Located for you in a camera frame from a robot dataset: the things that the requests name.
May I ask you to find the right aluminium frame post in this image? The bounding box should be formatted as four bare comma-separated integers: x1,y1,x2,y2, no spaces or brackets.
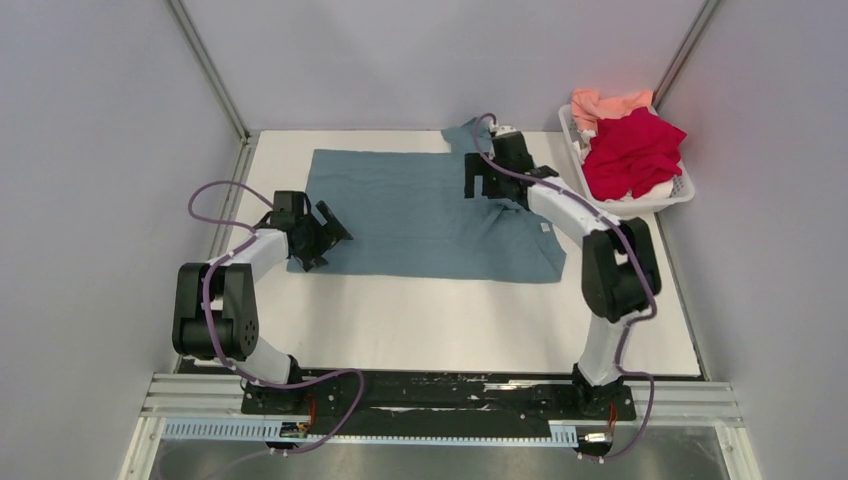
652,0,724,110

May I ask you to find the aluminium frame post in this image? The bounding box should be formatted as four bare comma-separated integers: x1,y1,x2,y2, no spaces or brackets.
652,0,724,110
164,0,250,144

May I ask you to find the white slotted cable duct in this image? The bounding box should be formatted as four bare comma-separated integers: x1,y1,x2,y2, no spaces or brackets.
160,418,578,448

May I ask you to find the left aluminium frame post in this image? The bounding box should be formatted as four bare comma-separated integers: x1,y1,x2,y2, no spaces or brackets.
164,0,250,144

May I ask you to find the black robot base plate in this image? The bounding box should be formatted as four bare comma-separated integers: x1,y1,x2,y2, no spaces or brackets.
175,357,704,460

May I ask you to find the aluminium front rail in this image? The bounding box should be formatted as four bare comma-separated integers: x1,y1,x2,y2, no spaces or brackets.
141,374,744,428

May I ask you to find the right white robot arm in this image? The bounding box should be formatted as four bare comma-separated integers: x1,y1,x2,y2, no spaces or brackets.
464,131,661,418

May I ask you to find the teal blue t-shirt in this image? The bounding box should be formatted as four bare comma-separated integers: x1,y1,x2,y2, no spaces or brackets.
305,121,566,284

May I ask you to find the red t-shirt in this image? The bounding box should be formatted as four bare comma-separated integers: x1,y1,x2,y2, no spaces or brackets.
582,107,687,201

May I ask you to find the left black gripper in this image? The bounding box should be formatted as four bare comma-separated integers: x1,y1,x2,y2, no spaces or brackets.
295,202,353,272

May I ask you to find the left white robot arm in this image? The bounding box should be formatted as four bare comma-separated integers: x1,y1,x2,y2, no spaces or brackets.
171,191,353,414

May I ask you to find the peach orange t-shirt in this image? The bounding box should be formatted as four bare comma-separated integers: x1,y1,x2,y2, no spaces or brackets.
571,88,654,131

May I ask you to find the white plastic laundry basket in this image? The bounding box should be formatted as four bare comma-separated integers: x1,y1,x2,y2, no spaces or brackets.
557,104,695,218

